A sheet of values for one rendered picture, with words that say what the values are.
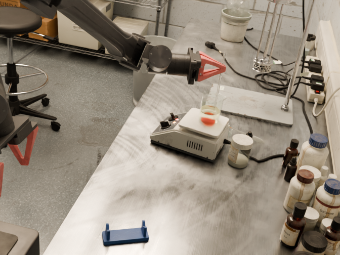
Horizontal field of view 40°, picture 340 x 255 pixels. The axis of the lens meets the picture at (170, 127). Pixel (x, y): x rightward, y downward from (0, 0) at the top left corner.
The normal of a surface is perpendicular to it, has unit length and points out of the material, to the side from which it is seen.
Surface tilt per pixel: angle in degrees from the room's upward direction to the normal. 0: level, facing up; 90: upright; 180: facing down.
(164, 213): 0
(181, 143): 90
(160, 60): 58
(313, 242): 0
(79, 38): 92
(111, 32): 88
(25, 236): 0
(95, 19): 88
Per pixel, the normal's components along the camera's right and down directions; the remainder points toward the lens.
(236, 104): 0.11, -0.85
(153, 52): 0.10, -0.02
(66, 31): -0.22, 0.51
